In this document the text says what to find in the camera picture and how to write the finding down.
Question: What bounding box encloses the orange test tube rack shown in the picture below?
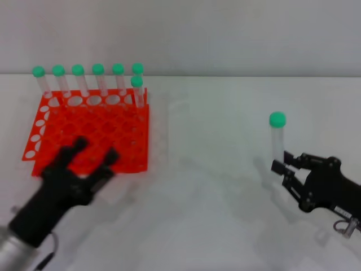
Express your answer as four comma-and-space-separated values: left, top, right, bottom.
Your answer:
21, 87, 149, 178

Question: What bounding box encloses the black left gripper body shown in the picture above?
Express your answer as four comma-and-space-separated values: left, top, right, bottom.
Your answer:
8, 165, 114, 249

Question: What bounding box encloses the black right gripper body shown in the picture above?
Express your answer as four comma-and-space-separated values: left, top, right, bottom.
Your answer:
298, 153, 361, 218

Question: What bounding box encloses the metal ring pin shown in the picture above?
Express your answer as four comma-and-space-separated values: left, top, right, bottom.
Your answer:
333, 217, 361, 240

